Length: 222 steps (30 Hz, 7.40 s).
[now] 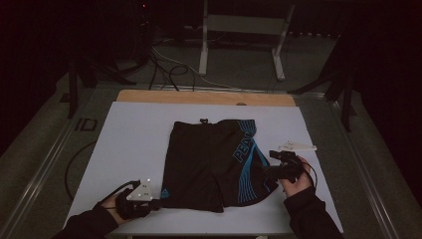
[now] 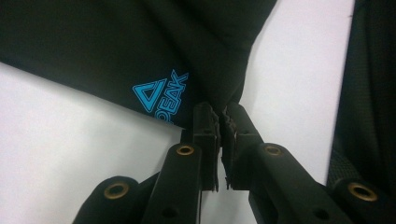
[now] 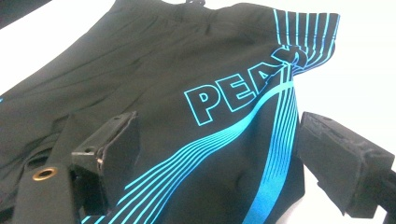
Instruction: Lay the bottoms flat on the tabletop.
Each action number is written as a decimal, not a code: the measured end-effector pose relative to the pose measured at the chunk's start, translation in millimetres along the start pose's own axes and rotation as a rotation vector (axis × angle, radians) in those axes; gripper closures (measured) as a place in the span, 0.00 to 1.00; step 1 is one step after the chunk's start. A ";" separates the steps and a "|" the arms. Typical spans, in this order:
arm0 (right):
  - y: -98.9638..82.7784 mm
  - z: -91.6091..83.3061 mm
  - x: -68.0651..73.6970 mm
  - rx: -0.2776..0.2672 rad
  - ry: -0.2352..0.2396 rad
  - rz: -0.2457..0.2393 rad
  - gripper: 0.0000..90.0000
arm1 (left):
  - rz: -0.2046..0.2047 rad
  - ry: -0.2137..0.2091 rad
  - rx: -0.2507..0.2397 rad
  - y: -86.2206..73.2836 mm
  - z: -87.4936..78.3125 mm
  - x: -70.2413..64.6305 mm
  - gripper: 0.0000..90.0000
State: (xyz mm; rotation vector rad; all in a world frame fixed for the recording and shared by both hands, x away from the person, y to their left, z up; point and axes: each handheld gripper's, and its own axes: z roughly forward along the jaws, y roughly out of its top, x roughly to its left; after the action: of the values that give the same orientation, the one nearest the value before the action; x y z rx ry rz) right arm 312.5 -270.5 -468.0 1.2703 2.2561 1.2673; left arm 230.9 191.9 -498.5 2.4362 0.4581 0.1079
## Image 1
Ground hand-held gripper cable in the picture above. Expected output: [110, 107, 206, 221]
[300, 156, 319, 189]
[99, 179, 141, 208]

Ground dark equipment rack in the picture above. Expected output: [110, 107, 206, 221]
[99, 0, 157, 68]

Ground white metal stand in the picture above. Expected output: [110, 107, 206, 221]
[198, 0, 297, 83]

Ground black looped floor cable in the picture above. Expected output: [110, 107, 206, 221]
[147, 49, 197, 93]

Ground white table mat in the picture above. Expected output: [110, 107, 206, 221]
[65, 101, 344, 235]

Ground metal floor rail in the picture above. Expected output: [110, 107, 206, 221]
[0, 109, 101, 239]
[326, 98, 401, 239]

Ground person's left hand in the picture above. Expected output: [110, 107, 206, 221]
[101, 193, 128, 226]

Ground left hand-held gripper cable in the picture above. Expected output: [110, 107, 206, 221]
[99, 179, 141, 208]

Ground black tripod stand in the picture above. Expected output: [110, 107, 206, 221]
[288, 64, 358, 133]
[65, 54, 137, 120]

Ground black shorts with blue stripes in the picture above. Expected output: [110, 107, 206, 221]
[160, 118, 280, 214]

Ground black curved floor cable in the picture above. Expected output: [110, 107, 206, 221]
[64, 140, 98, 202]

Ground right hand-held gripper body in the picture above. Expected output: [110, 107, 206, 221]
[278, 140, 317, 184]

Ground white floor cable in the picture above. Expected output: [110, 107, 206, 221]
[151, 45, 242, 91]

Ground right hand-held gripper cable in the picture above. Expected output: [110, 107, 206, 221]
[300, 156, 319, 189]

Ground person's right hand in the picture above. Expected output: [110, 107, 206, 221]
[280, 157, 317, 199]

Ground wooden table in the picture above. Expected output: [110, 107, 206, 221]
[115, 89, 297, 108]

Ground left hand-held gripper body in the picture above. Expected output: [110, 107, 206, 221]
[114, 178, 162, 221]

